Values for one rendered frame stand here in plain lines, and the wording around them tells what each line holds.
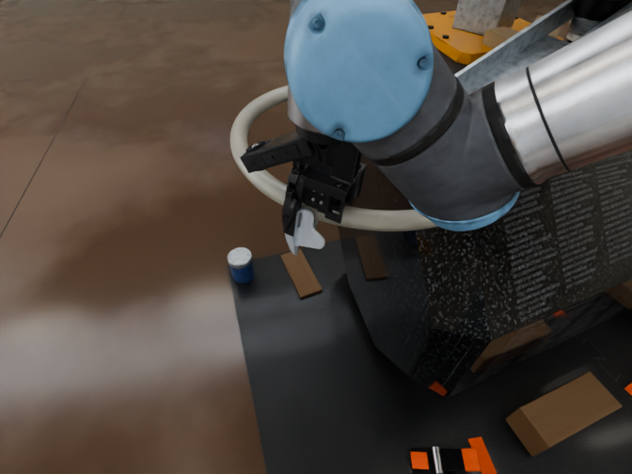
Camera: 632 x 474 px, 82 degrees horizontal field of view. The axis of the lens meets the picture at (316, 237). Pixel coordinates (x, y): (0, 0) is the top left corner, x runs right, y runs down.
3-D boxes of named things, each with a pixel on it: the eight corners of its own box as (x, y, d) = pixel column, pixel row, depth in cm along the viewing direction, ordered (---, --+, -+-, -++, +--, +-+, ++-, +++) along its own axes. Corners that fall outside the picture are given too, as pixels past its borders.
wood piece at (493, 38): (481, 43, 143) (485, 29, 139) (500, 39, 146) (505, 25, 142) (520, 62, 131) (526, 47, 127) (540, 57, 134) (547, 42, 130)
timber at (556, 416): (531, 457, 113) (549, 448, 104) (504, 418, 120) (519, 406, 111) (600, 418, 121) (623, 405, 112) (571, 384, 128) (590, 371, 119)
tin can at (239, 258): (250, 285, 157) (246, 267, 147) (229, 281, 158) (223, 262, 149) (258, 267, 163) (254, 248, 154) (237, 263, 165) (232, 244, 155)
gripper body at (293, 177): (338, 229, 47) (353, 147, 38) (281, 206, 49) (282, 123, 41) (360, 197, 52) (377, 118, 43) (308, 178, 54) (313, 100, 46)
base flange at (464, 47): (402, 25, 169) (404, 13, 166) (492, 15, 179) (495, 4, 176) (461, 66, 138) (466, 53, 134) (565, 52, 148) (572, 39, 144)
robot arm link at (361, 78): (484, 107, 23) (433, 44, 32) (378, -63, 17) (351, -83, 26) (367, 190, 27) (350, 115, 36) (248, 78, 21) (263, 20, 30)
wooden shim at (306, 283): (280, 257, 168) (280, 255, 167) (300, 250, 170) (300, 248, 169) (300, 298, 152) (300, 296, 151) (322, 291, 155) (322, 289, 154)
